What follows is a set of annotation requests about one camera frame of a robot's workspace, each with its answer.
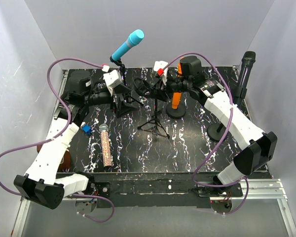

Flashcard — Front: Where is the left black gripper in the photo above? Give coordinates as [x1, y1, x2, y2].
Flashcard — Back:
[84, 83, 138, 117]

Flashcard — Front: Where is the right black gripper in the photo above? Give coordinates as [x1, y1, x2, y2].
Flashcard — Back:
[149, 71, 191, 103]

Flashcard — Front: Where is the orange microphone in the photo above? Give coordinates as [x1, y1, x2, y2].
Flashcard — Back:
[172, 62, 182, 110]

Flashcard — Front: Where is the small black tripod stand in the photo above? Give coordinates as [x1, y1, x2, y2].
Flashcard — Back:
[133, 77, 170, 139]

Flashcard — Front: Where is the round base stand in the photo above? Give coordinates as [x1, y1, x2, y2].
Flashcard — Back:
[166, 103, 186, 119]
[207, 123, 225, 142]

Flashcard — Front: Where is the glitter silver microphone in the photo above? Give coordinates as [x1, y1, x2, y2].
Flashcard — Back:
[99, 123, 112, 169]

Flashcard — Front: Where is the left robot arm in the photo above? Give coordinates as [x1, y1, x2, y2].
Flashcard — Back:
[14, 69, 136, 209]

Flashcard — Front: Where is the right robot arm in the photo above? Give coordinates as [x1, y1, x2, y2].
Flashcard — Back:
[153, 53, 277, 196]

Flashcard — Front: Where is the tall black tripod stand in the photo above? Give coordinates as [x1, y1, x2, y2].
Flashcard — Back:
[114, 59, 144, 107]

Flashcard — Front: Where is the cyan microphone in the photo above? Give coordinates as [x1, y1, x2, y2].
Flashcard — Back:
[110, 29, 145, 62]

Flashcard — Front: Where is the black microphone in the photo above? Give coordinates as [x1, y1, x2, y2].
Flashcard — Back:
[232, 51, 256, 107]

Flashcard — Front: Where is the blue white toy block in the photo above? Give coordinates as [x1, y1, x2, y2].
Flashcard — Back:
[81, 124, 92, 135]

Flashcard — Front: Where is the brown box with clear lid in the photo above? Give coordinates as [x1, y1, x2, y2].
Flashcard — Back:
[37, 144, 73, 172]

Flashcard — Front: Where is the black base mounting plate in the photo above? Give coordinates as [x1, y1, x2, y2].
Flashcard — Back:
[56, 171, 244, 209]

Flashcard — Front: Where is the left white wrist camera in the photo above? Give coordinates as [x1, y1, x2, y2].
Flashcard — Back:
[102, 64, 122, 96]

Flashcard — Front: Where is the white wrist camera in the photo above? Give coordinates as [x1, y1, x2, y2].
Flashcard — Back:
[102, 64, 122, 96]
[153, 61, 168, 85]

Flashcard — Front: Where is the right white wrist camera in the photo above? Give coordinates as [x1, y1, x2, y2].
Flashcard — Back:
[153, 61, 168, 85]

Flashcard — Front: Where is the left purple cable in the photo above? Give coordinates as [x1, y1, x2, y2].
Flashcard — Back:
[0, 57, 109, 196]

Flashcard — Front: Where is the purple cable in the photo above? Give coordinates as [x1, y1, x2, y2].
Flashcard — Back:
[162, 51, 237, 186]
[0, 57, 109, 196]

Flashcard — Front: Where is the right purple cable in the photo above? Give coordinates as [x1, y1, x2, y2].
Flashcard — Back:
[162, 51, 237, 186]

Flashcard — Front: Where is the aluminium rail frame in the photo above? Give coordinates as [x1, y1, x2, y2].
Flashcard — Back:
[12, 179, 296, 237]

